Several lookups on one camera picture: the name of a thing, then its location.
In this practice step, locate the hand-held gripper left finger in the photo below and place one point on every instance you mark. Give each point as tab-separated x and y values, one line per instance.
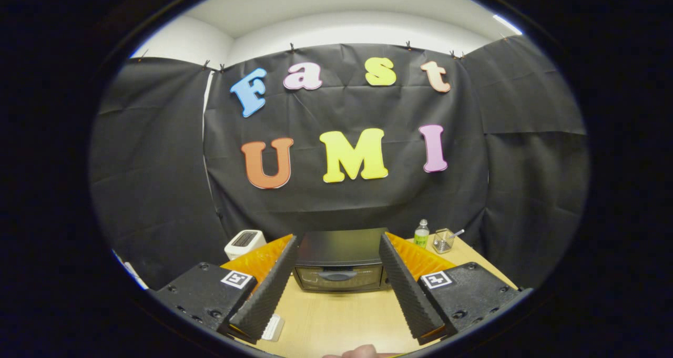
271	289

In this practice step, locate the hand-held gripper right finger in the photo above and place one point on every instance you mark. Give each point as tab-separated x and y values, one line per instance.
407	289

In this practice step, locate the black toaster oven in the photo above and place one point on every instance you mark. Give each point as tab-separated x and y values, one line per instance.
342	247

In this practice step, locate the white rectangular food tray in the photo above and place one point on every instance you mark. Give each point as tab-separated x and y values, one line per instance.
273	327

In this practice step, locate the white pop-up toaster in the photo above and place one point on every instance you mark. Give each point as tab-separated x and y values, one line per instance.
244	242

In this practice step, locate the green label bottle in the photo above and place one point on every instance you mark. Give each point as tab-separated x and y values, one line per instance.
421	238

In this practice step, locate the row of dark cloth clips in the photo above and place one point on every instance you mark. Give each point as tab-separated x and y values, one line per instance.
292	47

